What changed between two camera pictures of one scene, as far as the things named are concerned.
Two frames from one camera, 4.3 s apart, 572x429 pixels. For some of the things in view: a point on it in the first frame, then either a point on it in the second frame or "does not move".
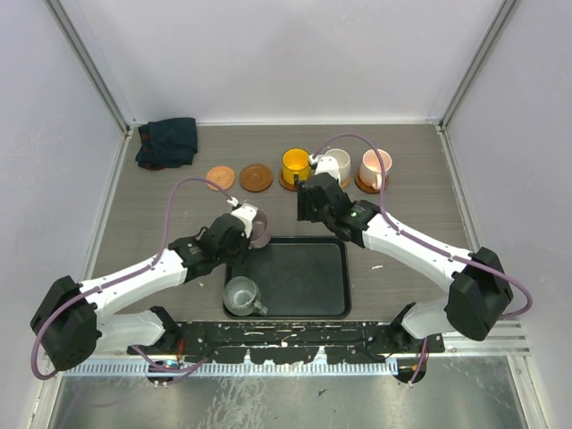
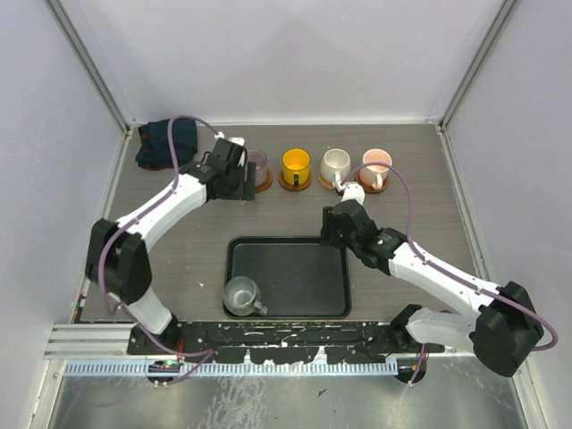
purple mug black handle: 260,235 -> 259,157
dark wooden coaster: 285,184 does not move
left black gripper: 239,259 -> 246,190
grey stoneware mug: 240,298 does not move
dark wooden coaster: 366,188 does not move
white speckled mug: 343,163 does not move
